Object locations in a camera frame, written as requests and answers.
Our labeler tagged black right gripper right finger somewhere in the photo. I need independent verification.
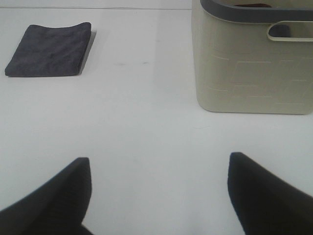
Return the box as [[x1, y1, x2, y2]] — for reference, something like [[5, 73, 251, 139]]
[[227, 152, 313, 235]]

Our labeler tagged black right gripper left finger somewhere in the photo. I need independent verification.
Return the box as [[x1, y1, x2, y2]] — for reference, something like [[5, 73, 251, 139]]
[[0, 157, 92, 235]]

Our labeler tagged beige plastic basket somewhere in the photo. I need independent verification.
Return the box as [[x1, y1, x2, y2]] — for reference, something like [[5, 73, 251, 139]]
[[191, 0, 313, 115]]

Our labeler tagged dark grey towel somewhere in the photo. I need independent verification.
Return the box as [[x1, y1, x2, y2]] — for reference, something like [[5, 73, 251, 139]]
[[4, 22, 91, 77]]

